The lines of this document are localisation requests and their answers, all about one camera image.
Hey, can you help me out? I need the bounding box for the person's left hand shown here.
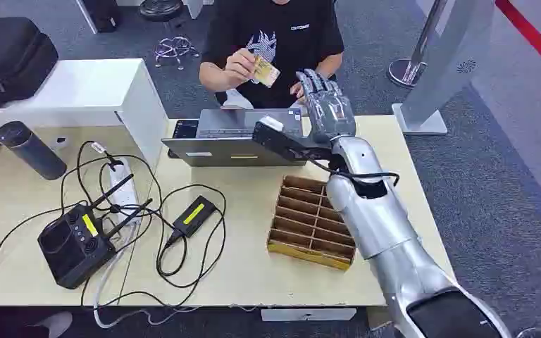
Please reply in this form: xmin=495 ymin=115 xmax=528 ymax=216
xmin=290 ymin=81 xmax=307 ymax=105

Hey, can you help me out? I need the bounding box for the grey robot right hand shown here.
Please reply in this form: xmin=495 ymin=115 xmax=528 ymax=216
xmin=296 ymin=68 xmax=357 ymax=142

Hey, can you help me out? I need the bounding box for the person's right hand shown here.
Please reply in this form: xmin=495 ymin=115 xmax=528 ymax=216
xmin=223 ymin=48 xmax=259 ymax=88

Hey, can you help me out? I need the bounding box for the yellow printed card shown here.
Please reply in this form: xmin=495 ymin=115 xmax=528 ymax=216
xmin=251 ymin=55 xmax=282 ymax=89

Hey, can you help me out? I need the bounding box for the person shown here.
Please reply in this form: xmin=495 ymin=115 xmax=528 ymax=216
xmin=199 ymin=0 xmax=345 ymax=111

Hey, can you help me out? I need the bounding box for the grey laptop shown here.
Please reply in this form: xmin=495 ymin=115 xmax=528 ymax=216
xmin=161 ymin=108 xmax=308 ymax=168

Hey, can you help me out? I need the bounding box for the stool with chrome base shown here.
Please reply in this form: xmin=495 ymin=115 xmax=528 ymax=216
xmin=138 ymin=0 xmax=201 ymax=71

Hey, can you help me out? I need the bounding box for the black phone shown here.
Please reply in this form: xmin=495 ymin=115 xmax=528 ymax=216
xmin=168 ymin=119 xmax=200 ymax=160

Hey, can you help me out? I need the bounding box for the wooden card box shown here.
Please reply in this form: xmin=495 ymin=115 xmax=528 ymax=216
xmin=266 ymin=175 xmax=357 ymax=272

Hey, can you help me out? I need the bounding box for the white floor stand panel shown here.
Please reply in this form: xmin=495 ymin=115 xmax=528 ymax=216
xmin=392 ymin=0 xmax=498 ymax=136

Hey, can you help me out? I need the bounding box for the white cabinet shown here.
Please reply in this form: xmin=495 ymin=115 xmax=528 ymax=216
xmin=0 ymin=58 xmax=170 ymax=170

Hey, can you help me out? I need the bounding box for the black device with yellow label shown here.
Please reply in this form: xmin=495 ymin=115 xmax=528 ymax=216
xmin=171 ymin=195 xmax=218 ymax=239

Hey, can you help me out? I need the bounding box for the white power strip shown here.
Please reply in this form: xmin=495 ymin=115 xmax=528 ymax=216
xmin=108 ymin=157 xmax=141 ymax=227

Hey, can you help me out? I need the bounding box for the red floor tape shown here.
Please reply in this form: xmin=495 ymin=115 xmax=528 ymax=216
xmin=495 ymin=0 xmax=541 ymax=85

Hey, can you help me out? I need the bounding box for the dark grey cylinder bottle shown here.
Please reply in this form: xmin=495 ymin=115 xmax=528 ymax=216
xmin=0 ymin=120 xmax=68 ymax=181

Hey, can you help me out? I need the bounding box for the black bag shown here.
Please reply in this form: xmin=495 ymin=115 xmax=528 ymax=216
xmin=0 ymin=17 xmax=60 ymax=111

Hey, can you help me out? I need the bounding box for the black router with antennas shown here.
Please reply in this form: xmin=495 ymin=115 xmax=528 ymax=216
xmin=37 ymin=173 xmax=154 ymax=290

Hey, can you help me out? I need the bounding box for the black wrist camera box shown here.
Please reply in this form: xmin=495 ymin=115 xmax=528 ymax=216
xmin=251 ymin=115 xmax=335 ymax=167

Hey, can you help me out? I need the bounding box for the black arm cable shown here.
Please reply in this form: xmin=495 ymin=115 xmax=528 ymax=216
xmin=305 ymin=156 xmax=401 ymax=189

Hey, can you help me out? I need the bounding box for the chrome stanchion post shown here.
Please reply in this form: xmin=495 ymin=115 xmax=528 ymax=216
xmin=387 ymin=0 xmax=449 ymax=89

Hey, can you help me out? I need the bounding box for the black desk cable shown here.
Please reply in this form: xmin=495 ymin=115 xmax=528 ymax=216
xmin=0 ymin=139 xmax=228 ymax=309

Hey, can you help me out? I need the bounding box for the white cable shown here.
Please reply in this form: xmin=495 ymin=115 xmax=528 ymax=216
xmin=92 ymin=223 xmax=201 ymax=330

